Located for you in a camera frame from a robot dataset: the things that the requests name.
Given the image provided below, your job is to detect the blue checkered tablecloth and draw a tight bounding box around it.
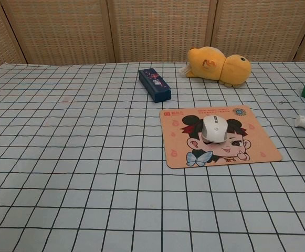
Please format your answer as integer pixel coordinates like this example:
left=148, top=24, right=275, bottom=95
left=0, top=60, right=305, bottom=252

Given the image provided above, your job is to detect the cartoon girl mouse pad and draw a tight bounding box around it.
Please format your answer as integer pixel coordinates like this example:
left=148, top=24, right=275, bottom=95
left=159, top=105, right=283, bottom=169

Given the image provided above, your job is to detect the yellow plush duck toy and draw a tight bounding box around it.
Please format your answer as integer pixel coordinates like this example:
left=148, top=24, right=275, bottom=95
left=179, top=46, right=252, bottom=89

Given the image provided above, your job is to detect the dark blue rectangular box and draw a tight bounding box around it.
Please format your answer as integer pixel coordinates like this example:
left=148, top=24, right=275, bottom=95
left=138, top=67, right=172, bottom=103

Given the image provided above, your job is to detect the woven rattan folding screen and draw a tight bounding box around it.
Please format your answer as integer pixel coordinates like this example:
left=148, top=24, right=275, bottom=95
left=0, top=0, right=305, bottom=75

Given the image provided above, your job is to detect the white computer mouse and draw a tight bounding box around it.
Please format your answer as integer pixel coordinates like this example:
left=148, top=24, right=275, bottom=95
left=201, top=114, right=228, bottom=144

